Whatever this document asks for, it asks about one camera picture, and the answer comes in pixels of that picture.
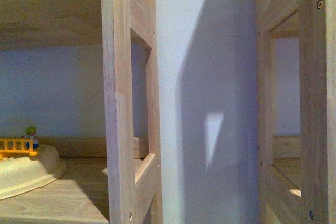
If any light wooden shelf unit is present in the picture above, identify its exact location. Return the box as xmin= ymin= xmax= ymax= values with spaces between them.
xmin=1 ymin=0 xmax=163 ymax=223

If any green haired toy figure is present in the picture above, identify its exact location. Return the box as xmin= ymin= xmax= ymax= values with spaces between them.
xmin=25 ymin=127 xmax=39 ymax=150

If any yellow toy fence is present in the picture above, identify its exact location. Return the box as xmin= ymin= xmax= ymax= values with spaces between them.
xmin=1 ymin=138 xmax=38 ymax=159

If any beige plastic toy base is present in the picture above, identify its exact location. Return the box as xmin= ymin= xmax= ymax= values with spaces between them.
xmin=1 ymin=145 xmax=66 ymax=200

